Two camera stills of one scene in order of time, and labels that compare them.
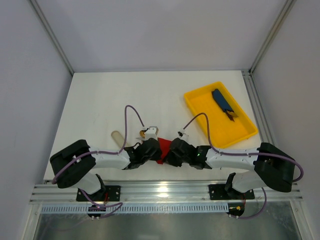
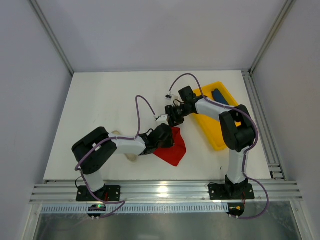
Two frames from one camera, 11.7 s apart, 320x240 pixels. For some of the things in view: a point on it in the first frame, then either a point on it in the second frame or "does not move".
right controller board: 236,209 does not move
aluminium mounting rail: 160,192 does not move
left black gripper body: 154,150 → 167,141
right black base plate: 218,192 does not move
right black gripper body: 175,151 → 171,115
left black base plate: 105,193 does not move
